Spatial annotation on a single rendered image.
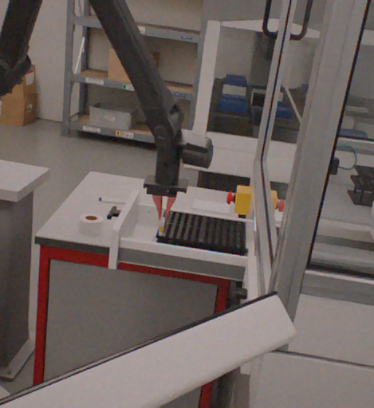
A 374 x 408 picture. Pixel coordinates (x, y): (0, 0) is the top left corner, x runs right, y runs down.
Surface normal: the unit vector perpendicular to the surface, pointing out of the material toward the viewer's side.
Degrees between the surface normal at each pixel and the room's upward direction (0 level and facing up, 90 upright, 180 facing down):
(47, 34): 90
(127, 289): 90
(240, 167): 90
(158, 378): 40
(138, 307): 90
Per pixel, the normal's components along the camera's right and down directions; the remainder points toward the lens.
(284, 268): -0.09, 0.34
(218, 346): 0.51, -0.49
